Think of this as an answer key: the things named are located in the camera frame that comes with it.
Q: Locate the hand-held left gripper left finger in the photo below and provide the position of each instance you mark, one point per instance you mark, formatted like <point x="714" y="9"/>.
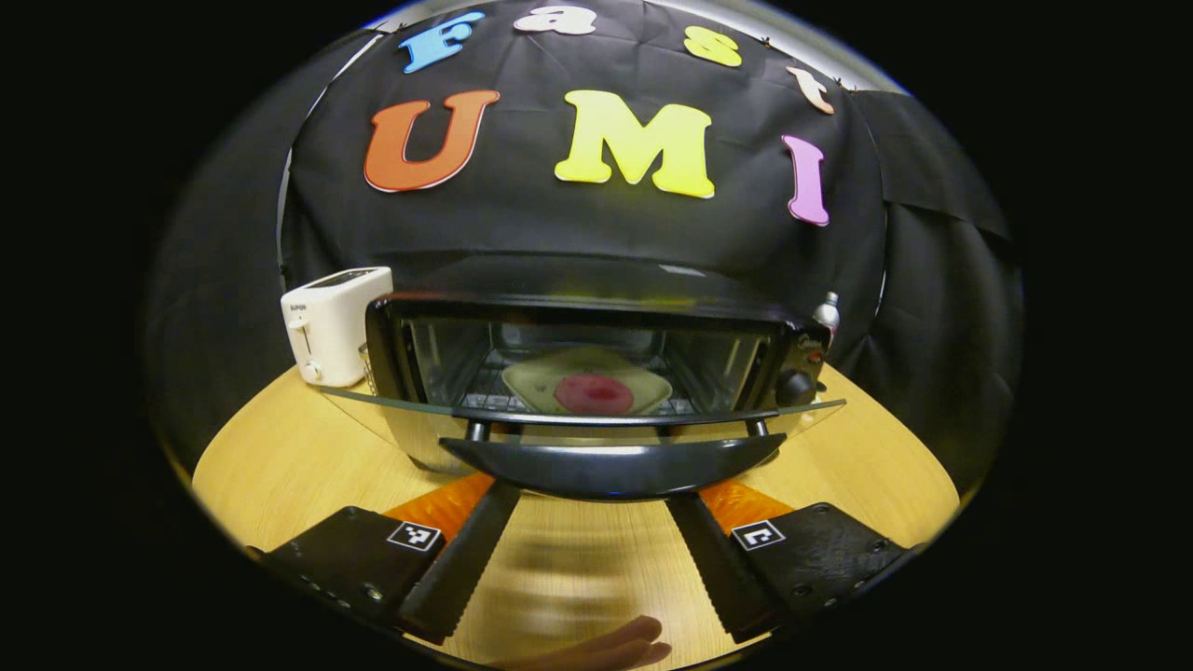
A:
<point x="466" y="568"/>

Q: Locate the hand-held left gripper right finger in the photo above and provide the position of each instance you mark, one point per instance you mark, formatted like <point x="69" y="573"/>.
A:
<point x="713" y="568"/>

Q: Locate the black electric oven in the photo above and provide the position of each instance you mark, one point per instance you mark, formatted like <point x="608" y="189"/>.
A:
<point x="606" y="466"/>

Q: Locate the red meat slice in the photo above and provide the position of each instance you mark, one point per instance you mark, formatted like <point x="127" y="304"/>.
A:
<point x="594" y="394"/>

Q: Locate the white food tray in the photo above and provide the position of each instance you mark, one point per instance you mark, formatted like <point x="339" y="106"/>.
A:
<point x="559" y="377"/>

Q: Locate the white toaster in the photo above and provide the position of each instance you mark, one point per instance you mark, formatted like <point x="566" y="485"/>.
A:
<point x="331" y="326"/>

